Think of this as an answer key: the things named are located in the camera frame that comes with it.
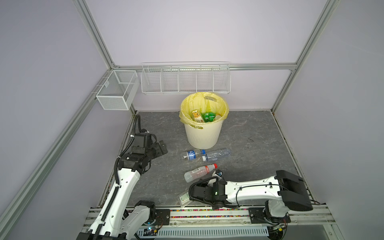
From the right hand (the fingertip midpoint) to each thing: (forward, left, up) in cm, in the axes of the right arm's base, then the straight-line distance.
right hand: (199, 191), depth 77 cm
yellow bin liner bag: (+50, -3, +17) cm, 53 cm away
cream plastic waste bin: (+32, -4, +5) cm, 32 cm away
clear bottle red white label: (+41, +1, +13) cm, 43 cm away
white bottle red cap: (+10, +2, +1) cm, 10 cm away
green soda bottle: (+43, -6, +11) cm, 45 cm away
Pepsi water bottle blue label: (+21, +5, 0) cm, 22 cm away
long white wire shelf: (+65, +9, +26) cm, 70 cm away
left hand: (+16, +21, +15) cm, 30 cm away
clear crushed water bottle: (+21, -9, -1) cm, 23 cm away
